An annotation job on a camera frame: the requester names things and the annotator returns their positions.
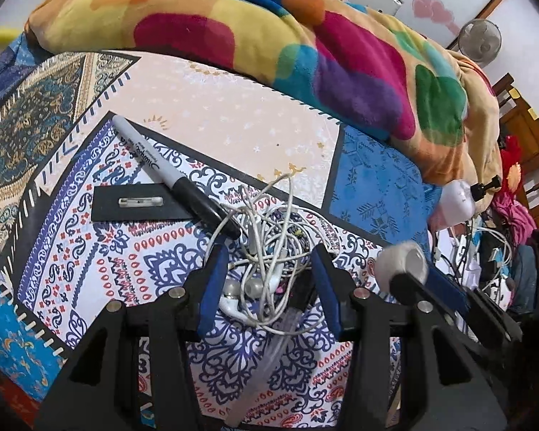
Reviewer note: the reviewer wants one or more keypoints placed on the colourful fleece blanket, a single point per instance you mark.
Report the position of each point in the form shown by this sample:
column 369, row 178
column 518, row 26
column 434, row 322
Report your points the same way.
column 362, row 67

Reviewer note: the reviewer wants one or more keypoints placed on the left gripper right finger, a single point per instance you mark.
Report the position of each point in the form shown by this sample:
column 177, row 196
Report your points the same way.
column 334, row 287

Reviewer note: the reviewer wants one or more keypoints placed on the standing electric fan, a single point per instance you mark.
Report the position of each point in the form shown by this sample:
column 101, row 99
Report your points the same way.
column 480, row 40

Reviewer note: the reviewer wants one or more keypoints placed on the white earphones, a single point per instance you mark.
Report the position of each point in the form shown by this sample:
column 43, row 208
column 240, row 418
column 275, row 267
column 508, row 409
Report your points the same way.
column 277, row 238

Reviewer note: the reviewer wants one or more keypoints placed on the wooden headboard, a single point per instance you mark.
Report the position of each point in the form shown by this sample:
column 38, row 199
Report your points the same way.
column 519, row 120

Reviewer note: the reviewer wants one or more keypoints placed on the pink clothing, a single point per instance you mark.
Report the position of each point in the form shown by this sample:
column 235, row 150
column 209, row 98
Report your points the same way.
column 520, row 223

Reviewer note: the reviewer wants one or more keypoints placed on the black card with clip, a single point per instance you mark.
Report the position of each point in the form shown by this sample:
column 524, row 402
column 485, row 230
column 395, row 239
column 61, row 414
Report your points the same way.
column 136, row 203

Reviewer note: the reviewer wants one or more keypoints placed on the red plush toy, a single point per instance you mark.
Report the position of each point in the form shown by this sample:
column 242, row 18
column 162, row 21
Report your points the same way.
column 511, row 155

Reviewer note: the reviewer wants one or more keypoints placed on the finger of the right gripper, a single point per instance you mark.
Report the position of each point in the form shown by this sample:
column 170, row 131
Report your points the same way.
column 406, row 289
column 447, row 291

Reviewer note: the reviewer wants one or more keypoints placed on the black marker pen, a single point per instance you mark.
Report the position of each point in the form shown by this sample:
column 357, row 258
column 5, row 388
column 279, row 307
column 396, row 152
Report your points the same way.
column 184, row 191

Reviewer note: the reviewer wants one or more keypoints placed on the blue patchwork bedspread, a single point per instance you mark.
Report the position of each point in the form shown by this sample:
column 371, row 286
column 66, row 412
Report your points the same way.
column 92, row 314

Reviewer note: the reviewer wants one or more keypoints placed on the white tape roll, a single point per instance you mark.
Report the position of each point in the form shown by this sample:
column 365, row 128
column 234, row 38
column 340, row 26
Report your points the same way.
column 405, row 257

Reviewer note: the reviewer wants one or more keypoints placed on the white lotion bottle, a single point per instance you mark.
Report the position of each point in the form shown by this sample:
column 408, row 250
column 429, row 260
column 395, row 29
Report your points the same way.
column 458, row 203

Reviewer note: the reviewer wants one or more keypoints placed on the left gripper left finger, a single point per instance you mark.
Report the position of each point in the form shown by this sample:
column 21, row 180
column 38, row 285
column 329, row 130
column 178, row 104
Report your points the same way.
column 205, row 288

